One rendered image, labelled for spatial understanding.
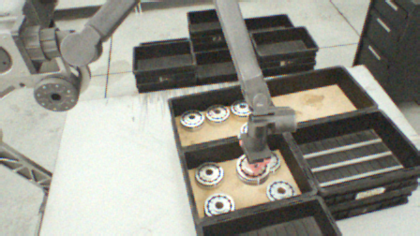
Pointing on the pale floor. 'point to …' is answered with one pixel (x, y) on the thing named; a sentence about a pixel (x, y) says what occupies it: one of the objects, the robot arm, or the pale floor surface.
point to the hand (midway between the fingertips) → (252, 164)
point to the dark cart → (392, 48)
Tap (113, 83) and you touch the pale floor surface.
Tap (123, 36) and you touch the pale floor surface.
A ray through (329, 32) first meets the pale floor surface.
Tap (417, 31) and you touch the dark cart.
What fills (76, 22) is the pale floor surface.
